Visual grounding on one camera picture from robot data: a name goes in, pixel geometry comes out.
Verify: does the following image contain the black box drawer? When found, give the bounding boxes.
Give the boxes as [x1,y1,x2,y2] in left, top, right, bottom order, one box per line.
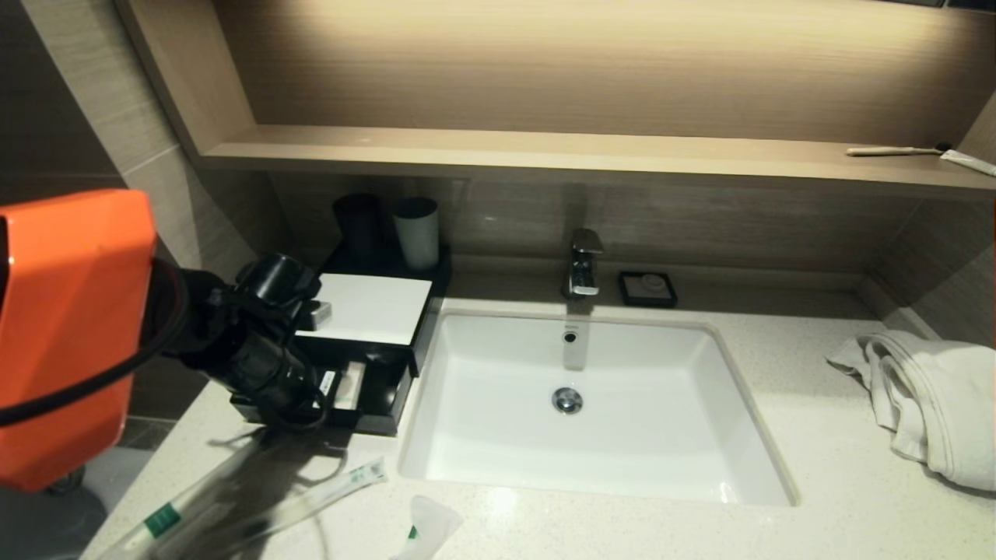
[230,346,415,437]

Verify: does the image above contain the long clear toothbrush packet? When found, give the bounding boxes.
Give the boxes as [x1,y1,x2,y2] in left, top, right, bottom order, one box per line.
[233,457,388,545]
[97,439,261,560]

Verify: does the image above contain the black amenity box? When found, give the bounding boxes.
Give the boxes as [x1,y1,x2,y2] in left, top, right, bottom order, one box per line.
[292,243,454,378]

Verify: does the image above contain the white oblong amenity packet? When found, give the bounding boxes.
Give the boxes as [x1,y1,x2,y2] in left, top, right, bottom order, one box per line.
[335,363,367,411]

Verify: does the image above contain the black cup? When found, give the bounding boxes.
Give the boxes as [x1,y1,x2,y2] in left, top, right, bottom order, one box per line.
[333,193,384,261]

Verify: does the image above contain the white cup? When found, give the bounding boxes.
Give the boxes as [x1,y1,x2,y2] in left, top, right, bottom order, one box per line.
[392,197,440,271]

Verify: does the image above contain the small clear green-print packet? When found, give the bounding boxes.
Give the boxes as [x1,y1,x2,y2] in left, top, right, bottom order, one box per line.
[389,494,465,560]

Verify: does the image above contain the chrome faucet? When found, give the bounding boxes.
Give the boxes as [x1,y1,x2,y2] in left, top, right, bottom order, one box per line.
[562,227,605,300]

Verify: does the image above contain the white rectangular sink basin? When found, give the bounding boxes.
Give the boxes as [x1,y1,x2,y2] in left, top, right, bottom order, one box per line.
[398,307,801,508]

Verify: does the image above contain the black square soap dish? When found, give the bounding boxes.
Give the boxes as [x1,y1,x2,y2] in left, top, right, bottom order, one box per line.
[619,270,678,309]

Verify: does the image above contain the white folded towel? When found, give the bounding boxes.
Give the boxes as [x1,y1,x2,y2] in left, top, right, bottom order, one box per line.
[825,330,996,493]

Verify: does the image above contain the beige toothbrush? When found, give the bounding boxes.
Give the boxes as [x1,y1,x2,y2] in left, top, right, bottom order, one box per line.
[846,145,952,158]

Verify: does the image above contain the white toothpaste tube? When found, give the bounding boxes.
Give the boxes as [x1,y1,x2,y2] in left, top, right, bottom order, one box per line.
[939,149,996,178]

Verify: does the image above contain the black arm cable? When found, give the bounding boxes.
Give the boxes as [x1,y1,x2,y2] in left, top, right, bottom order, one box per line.
[0,257,191,427]

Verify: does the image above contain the wooden wall shelf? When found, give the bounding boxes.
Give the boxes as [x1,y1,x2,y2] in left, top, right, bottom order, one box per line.
[195,124,996,205]

